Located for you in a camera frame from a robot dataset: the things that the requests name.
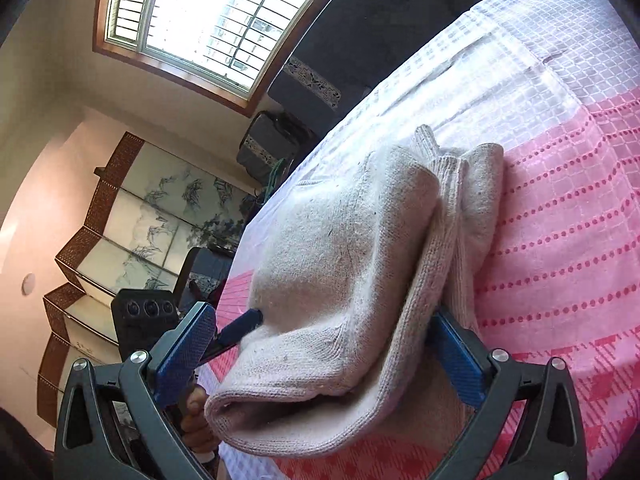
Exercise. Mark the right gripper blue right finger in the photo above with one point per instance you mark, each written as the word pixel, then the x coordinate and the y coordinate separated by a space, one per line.
pixel 462 355

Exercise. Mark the beige knitted sweater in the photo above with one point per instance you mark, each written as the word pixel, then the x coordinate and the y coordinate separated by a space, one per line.
pixel 352 271

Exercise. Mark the pink and lilac bedspread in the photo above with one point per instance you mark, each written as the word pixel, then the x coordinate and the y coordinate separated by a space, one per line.
pixel 555 83

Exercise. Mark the left hand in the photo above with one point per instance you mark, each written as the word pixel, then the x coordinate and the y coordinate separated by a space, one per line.
pixel 197 435

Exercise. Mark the dark chair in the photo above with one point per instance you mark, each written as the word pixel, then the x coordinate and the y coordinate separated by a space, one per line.
pixel 202 277

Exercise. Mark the large barred window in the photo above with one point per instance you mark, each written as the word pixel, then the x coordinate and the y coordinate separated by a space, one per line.
pixel 227 50

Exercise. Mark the black camera box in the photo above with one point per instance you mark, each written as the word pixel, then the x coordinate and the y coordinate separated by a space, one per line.
pixel 141 317

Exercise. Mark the painted folding screen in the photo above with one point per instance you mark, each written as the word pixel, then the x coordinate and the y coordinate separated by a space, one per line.
pixel 148 210

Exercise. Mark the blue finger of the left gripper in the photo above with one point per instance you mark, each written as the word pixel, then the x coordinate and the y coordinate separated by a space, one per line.
pixel 230 336

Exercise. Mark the dark headboard with carved panels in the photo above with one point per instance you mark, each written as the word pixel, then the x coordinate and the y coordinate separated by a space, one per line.
pixel 350 48

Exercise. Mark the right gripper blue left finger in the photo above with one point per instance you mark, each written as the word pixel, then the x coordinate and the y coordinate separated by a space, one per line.
pixel 178 353

